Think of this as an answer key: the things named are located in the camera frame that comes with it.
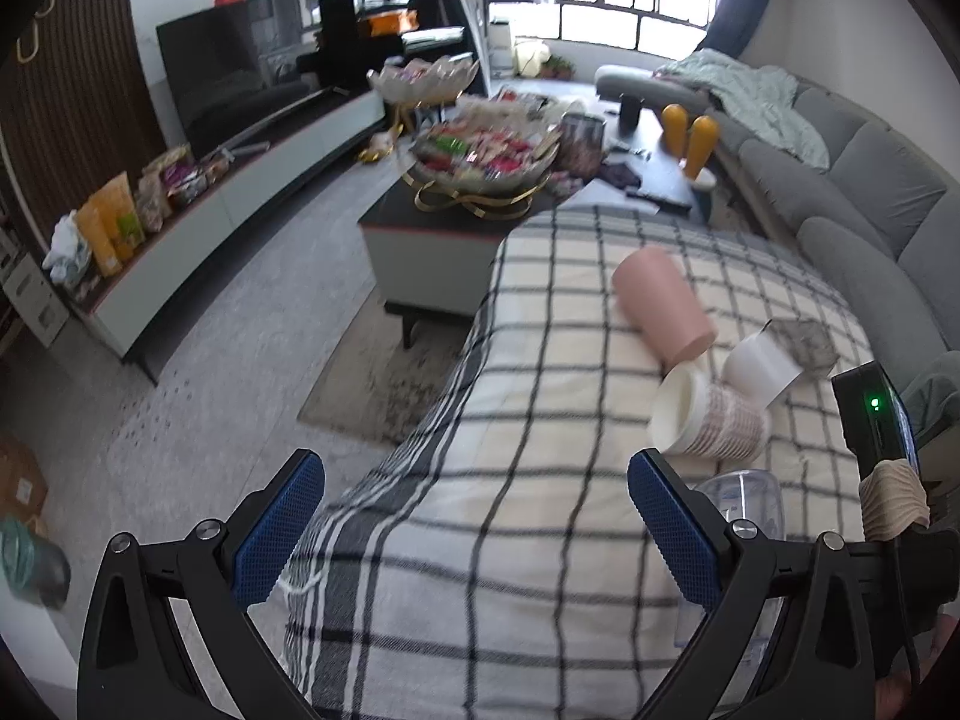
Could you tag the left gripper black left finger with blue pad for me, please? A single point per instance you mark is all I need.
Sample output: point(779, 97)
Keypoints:
point(133, 662)

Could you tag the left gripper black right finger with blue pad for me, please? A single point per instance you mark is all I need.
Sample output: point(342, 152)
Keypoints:
point(818, 661)

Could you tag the clear plastic cup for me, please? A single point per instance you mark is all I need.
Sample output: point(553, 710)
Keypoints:
point(756, 496)

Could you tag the white pink patterned paper cup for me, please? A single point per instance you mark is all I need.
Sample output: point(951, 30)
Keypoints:
point(694, 416)

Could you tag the grey glass cup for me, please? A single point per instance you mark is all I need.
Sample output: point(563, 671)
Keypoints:
point(807, 342)

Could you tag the green bag on floor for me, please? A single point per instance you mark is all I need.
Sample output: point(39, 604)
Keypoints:
point(36, 569)

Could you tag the cardboard box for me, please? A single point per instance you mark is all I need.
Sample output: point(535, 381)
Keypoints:
point(23, 488)

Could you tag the black device green light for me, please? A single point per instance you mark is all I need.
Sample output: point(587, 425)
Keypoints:
point(874, 422)

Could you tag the plaid checkered cloth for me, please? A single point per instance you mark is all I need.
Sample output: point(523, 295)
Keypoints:
point(494, 566)

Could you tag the long white tv cabinet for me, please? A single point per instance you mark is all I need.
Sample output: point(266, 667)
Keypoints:
point(132, 300)

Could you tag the beige floor rug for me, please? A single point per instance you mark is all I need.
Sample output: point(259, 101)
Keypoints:
point(375, 388)

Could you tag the orange snack bag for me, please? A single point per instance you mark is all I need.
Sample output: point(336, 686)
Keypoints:
point(119, 217)

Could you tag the grey sectional sofa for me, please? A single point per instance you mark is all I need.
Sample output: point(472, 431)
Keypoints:
point(879, 220)

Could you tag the dark top coffee table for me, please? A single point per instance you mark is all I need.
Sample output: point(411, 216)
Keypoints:
point(436, 265)

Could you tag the right orange bottle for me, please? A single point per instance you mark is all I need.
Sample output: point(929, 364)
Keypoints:
point(702, 138)

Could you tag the orange bottle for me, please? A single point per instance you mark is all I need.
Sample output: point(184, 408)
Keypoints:
point(702, 138)
point(674, 121)

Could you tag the light green blanket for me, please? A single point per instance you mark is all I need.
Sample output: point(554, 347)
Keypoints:
point(760, 99)

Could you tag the left orange bottle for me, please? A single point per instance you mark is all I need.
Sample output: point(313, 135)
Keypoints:
point(674, 121)

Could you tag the dark patterned tin can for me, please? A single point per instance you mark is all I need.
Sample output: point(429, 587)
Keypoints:
point(581, 147)

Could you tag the large snack bowl gold stand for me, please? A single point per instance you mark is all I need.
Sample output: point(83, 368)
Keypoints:
point(493, 173)

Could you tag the black television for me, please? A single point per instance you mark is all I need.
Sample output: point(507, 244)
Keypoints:
point(233, 67)

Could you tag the small snack bowl gold stand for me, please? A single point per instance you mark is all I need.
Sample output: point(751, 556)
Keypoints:
point(420, 85)

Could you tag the black piano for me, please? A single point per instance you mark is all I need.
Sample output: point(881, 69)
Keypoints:
point(359, 36)

